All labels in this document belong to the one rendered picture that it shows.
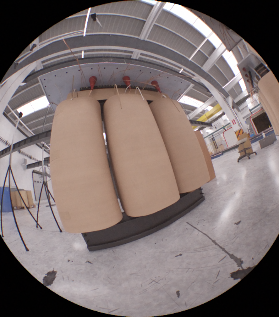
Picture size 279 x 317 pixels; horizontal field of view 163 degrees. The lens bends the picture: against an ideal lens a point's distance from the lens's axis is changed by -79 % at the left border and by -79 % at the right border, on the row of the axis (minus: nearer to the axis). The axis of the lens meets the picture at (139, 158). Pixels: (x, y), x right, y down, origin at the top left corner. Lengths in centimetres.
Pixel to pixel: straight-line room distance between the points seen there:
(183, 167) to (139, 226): 54
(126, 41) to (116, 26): 536
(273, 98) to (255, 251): 205
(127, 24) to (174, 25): 391
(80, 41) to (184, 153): 443
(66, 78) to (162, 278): 142
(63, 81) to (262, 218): 168
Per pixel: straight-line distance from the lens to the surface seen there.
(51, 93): 120
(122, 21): 979
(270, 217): 70
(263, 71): 246
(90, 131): 61
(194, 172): 80
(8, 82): 664
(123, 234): 72
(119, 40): 441
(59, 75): 107
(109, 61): 676
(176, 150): 78
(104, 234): 72
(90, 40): 437
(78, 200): 53
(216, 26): 162
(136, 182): 54
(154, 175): 56
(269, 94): 226
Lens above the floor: 42
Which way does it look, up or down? 11 degrees up
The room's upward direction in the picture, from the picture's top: 16 degrees counter-clockwise
